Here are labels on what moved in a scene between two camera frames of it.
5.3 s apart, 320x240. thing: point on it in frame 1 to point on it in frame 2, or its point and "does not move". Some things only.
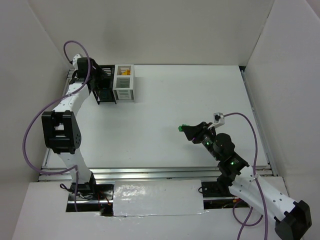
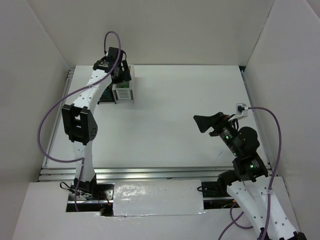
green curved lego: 180,127 to 124,85
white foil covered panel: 134,198 does not move
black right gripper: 197,132 to 216,125
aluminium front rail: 188,173 does not move
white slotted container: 123,83 does not move
